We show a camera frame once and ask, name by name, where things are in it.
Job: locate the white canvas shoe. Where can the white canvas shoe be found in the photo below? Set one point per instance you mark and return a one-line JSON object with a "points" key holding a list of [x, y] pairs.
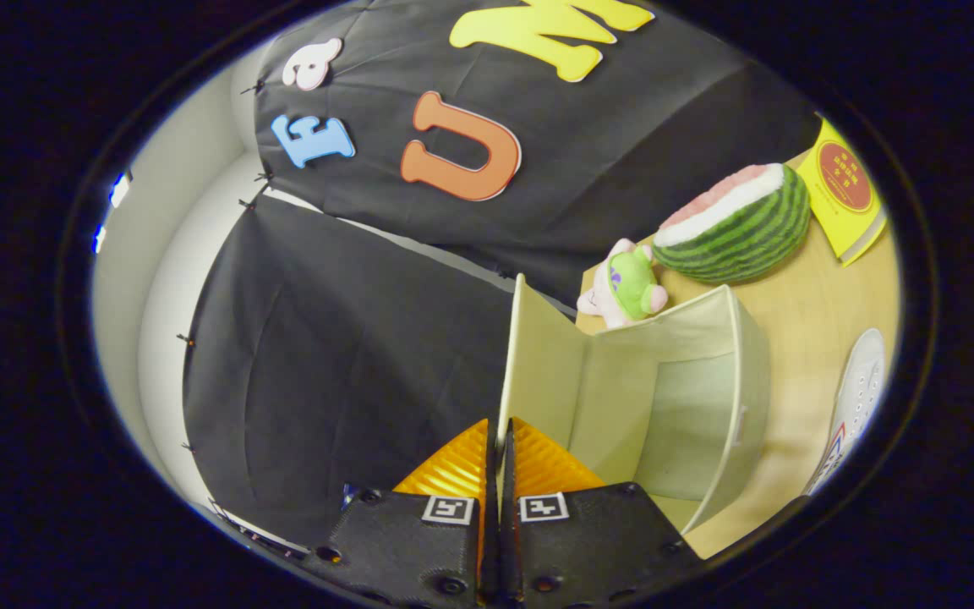
{"points": [[859, 389]]}

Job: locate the pink and green plush toy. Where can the pink and green plush toy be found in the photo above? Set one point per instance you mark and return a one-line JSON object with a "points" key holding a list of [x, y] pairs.
{"points": [[631, 288]]}

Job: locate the beige fabric storage box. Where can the beige fabric storage box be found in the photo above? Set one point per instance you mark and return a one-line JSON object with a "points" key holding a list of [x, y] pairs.
{"points": [[690, 406]]}

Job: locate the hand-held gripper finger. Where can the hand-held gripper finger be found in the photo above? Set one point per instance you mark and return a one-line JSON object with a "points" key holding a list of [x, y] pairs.
{"points": [[491, 507], [509, 507]]}

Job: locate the yellow book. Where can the yellow book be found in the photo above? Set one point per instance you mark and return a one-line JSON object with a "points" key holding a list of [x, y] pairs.
{"points": [[842, 178]]}

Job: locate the watermelon slice plush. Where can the watermelon slice plush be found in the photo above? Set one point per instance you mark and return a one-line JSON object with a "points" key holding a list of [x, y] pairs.
{"points": [[749, 233]]}

